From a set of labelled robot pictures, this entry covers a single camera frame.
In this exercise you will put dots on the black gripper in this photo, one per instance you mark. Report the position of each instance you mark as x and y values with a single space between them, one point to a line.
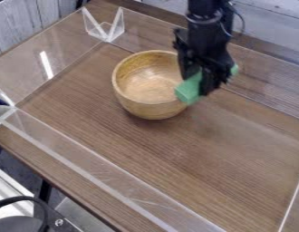
201 48

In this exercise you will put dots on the green rectangular block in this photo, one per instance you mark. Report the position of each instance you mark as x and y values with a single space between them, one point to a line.
187 90

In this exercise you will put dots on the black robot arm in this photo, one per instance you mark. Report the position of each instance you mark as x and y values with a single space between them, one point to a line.
208 7

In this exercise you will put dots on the brown wooden bowl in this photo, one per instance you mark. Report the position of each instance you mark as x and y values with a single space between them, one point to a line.
144 79

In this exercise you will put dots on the black table leg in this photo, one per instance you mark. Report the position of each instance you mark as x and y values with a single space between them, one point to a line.
45 191

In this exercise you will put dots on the clear acrylic corner bracket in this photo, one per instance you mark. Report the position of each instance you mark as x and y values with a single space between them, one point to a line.
104 31

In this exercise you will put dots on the clear acrylic tray wall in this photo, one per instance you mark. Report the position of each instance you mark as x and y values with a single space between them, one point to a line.
215 170

